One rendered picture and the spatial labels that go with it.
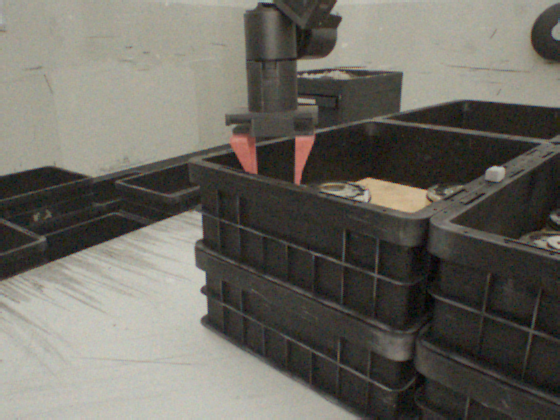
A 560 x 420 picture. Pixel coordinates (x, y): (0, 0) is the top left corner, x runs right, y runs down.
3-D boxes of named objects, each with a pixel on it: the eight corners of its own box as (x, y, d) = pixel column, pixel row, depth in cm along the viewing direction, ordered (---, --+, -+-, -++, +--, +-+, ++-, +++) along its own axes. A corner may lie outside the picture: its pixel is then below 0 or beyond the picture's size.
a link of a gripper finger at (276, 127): (259, 185, 62) (255, 111, 59) (315, 185, 62) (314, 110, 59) (252, 201, 56) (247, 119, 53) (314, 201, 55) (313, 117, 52)
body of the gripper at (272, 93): (234, 122, 60) (231, 60, 57) (318, 120, 59) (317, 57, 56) (224, 131, 53) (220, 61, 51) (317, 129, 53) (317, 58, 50)
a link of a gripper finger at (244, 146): (241, 185, 62) (237, 111, 59) (297, 185, 62) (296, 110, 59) (232, 201, 56) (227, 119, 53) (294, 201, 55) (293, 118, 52)
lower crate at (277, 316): (395, 451, 45) (407, 343, 41) (193, 329, 64) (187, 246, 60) (528, 293, 73) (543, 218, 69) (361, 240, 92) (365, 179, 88)
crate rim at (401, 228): (417, 250, 38) (420, 222, 37) (182, 179, 57) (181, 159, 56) (554, 160, 66) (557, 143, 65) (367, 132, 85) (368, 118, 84)
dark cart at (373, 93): (336, 276, 228) (345, 79, 197) (261, 253, 253) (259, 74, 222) (390, 236, 273) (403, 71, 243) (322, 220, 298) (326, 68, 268)
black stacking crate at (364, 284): (405, 351, 42) (418, 228, 38) (189, 253, 60) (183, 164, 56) (540, 225, 69) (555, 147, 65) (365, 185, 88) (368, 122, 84)
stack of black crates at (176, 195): (181, 322, 165) (171, 197, 150) (126, 296, 182) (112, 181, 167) (255, 278, 196) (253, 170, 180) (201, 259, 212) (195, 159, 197)
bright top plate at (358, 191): (339, 211, 61) (339, 207, 61) (282, 194, 68) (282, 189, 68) (384, 194, 68) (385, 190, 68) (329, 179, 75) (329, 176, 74)
